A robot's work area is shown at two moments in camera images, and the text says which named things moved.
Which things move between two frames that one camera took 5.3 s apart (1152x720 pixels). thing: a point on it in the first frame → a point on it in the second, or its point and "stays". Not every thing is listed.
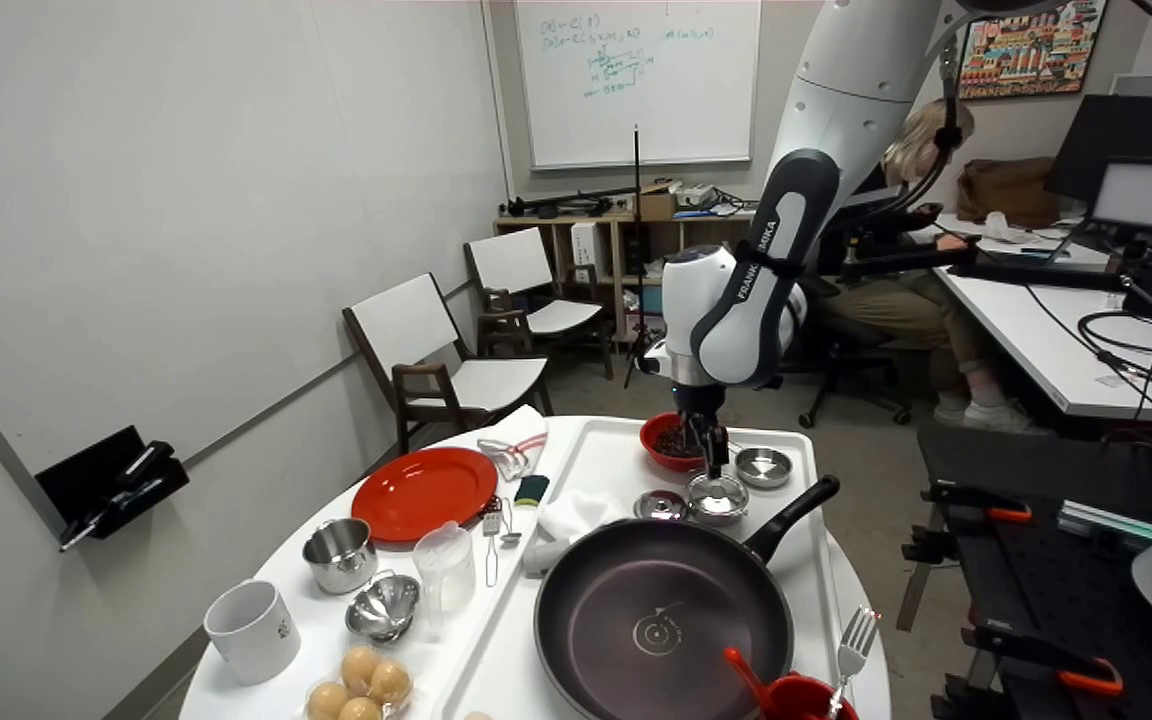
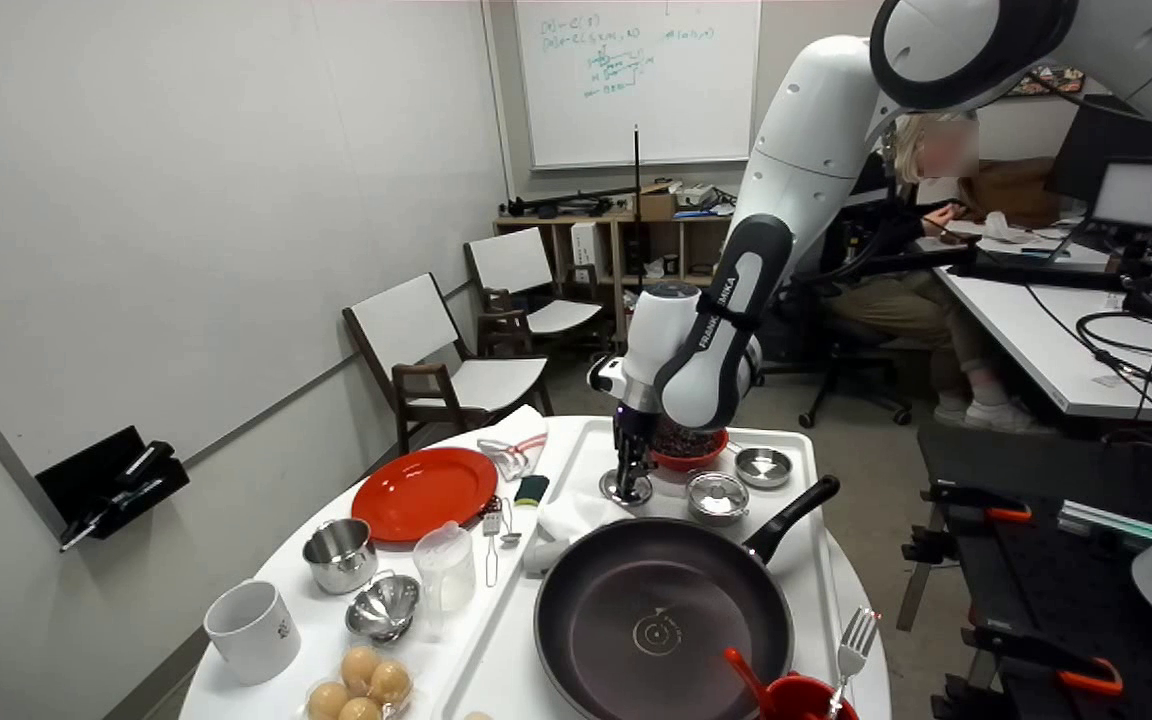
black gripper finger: x=718 y=448 → x=633 y=479
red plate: x=418 y=489 stays
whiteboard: x=678 y=68 stays
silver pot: x=763 y=468 stays
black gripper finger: x=694 y=441 → x=622 y=473
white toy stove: x=701 y=468 stays
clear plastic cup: x=447 y=564 stays
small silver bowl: x=660 y=506 → x=608 y=489
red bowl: x=660 y=441 stays
